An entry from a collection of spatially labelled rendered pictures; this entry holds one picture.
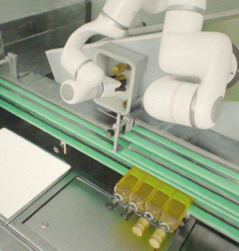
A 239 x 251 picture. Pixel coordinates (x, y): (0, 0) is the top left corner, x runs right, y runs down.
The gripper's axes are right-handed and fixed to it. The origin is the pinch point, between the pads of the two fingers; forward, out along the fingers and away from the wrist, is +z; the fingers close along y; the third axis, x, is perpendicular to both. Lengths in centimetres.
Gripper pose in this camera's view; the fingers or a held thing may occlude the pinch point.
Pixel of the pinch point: (117, 81)
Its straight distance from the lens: 114.8
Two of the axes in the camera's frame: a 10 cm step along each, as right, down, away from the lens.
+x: 2.5, -8.8, -4.1
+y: 8.2, 4.2, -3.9
